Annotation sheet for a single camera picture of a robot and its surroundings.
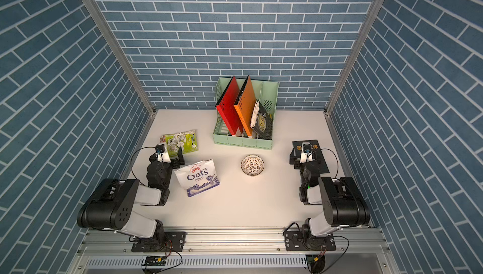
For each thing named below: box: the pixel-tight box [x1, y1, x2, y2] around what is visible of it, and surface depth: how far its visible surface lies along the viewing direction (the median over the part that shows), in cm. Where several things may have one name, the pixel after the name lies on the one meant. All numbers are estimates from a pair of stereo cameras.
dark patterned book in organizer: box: [250, 99, 273, 141], surface depth 96 cm
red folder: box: [215, 75, 244, 137], surface depth 88 cm
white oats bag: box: [174, 158, 221, 198], surface depth 79 cm
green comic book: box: [165, 129, 199, 158], surface depth 104 cm
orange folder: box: [233, 75, 257, 138], surface depth 91 cm
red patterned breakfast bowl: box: [240, 154, 265, 176], surface depth 96 cm
